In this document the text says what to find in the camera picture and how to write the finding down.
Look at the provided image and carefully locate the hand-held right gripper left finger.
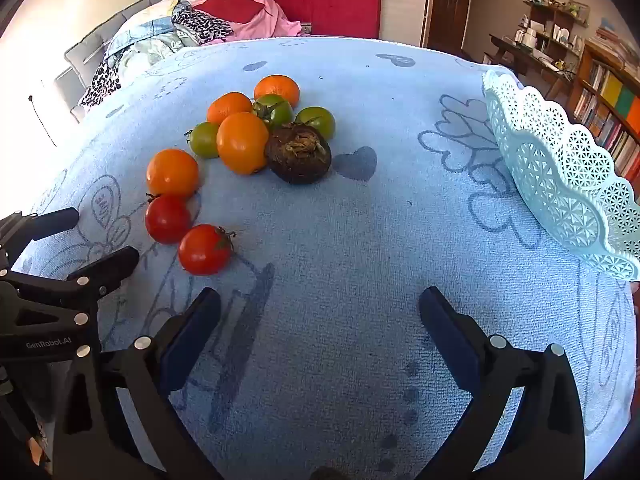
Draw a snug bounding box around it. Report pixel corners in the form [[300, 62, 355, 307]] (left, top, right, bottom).
[[52, 287, 223, 480]]

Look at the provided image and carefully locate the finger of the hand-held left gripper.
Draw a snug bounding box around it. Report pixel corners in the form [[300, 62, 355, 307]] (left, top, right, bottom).
[[0, 246, 140, 327], [0, 207, 81, 271]]

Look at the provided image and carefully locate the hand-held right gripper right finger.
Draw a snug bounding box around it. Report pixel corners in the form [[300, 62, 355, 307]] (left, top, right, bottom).
[[419, 286, 586, 480]]

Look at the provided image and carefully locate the red tomato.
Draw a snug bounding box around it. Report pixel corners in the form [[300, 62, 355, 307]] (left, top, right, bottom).
[[145, 193, 193, 245], [178, 224, 236, 277]]

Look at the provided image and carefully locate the orange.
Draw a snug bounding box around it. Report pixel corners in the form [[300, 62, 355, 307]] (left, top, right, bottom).
[[254, 74, 301, 108], [216, 112, 271, 176], [146, 148, 201, 198]]

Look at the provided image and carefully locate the green tomato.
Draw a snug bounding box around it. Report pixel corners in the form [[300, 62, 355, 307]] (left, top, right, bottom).
[[185, 122, 221, 159], [295, 106, 336, 141], [251, 94, 295, 132]]

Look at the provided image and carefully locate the orange tomato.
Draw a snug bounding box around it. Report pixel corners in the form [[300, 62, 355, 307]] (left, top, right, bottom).
[[206, 92, 254, 126]]

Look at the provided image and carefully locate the pale green lattice fruit basket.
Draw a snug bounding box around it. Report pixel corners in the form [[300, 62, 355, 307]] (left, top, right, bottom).
[[481, 70, 640, 282]]

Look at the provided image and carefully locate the dark brown mangosteen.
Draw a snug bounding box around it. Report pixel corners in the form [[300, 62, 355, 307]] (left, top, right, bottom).
[[264, 122, 333, 185]]

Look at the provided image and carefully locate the light blue printed towel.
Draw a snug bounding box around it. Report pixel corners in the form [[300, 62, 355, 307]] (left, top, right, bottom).
[[12, 35, 638, 480]]

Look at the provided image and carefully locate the leopard print cloth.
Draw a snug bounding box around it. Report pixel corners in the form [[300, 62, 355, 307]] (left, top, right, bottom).
[[77, 55, 123, 108], [171, 8, 235, 43]]

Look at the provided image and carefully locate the floral pale blue quilt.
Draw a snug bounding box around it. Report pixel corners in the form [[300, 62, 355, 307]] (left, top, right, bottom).
[[102, 0, 201, 81]]

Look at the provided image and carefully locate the red pillow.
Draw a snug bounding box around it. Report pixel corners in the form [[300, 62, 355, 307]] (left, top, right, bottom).
[[194, 0, 266, 25]]

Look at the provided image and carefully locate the wooden bookshelf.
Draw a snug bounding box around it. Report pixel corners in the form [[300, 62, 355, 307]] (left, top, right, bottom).
[[567, 35, 640, 186]]

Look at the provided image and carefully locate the wooden desk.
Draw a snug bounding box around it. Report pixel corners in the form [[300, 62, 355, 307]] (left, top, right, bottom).
[[487, 34, 583, 101]]

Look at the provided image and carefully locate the dark wooden door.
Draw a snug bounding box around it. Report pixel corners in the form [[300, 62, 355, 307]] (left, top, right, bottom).
[[422, 0, 476, 53]]

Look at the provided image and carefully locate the wooden and white wardrobe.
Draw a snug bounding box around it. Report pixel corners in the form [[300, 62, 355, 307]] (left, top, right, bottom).
[[381, 0, 431, 46]]

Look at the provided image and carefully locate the stack of books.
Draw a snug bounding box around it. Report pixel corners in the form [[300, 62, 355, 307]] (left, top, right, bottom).
[[592, 17, 640, 71]]

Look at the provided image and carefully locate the wooden desk shelf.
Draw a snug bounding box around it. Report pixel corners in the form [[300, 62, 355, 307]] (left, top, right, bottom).
[[522, 0, 591, 56]]

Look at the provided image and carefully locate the black wall cable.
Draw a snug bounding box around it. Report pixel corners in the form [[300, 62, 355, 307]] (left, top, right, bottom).
[[28, 94, 58, 148]]

